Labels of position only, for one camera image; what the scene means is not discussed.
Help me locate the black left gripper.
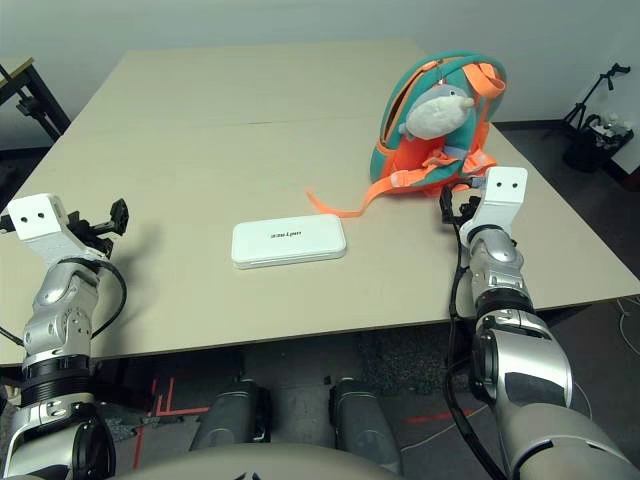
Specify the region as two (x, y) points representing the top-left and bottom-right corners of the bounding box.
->
(65, 198), (131, 257)

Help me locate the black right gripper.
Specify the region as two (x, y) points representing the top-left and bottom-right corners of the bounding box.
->
(438, 178), (485, 232)

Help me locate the teal orange backpack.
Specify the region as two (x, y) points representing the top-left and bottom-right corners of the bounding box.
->
(305, 48), (507, 220)

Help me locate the grey white plush shark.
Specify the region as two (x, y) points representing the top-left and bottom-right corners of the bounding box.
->
(398, 83), (475, 161)

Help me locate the white pencil case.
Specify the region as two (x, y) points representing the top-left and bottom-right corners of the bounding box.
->
(230, 213), (348, 271)

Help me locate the black bin with bottles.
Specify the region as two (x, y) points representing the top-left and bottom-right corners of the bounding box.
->
(562, 113), (635, 174)

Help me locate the black tripod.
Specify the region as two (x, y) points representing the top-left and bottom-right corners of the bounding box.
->
(547, 62), (632, 141)

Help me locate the black framed side table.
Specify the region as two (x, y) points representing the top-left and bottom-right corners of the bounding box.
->
(0, 56), (72, 146)

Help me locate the grey robot left leg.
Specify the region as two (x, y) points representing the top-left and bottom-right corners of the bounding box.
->
(189, 377), (274, 451)

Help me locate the grey robot leg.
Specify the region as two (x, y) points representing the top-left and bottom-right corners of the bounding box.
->
(189, 377), (274, 451)
(328, 378), (404, 476)

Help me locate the grey robot right leg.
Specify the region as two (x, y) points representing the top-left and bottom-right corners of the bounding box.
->
(328, 378), (404, 476)

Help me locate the beige robot torso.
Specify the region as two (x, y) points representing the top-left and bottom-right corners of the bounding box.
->
(114, 442), (396, 480)

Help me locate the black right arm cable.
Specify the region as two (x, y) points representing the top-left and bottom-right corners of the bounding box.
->
(438, 189), (506, 480)

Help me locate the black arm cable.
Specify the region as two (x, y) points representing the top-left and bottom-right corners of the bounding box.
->
(89, 259), (129, 339)
(438, 189), (506, 480)

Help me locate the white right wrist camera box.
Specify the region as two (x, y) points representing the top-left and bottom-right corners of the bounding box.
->
(459, 167), (529, 246)

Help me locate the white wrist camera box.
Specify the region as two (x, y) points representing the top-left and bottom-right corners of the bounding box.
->
(459, 167), (529, 246)
(7, 193), (110, 264)

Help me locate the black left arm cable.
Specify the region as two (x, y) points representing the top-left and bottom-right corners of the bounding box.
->
(89, 259), (129, 339)

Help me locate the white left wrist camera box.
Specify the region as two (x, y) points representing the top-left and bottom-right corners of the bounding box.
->
(7, 193), (110, 264)

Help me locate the white floor cable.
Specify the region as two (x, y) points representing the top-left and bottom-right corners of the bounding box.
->
(617, 294), (640, 351)

